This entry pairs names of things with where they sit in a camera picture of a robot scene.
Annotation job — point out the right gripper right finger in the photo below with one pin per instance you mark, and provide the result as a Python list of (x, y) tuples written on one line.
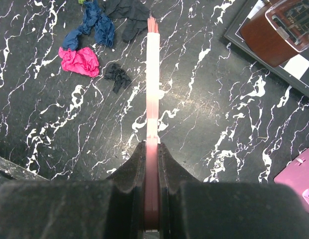
[(191, 209)]

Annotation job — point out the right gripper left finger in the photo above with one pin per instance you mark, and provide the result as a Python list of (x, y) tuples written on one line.
[(101, 209)]

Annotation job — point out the pink hand brush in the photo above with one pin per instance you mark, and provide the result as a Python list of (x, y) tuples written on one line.
[(151, 205)]

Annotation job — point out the pink metronome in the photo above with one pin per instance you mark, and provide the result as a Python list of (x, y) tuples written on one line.
[(296, 176)]

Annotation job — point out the dark paper scrap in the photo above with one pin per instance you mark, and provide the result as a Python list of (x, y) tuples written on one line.
[(115, 73)]

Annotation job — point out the black white chessboard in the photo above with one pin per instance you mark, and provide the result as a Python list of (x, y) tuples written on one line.
[(294, 71)]

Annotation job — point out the brown wooden metronome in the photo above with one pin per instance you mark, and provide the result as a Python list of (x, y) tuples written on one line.
[(278, 31)]

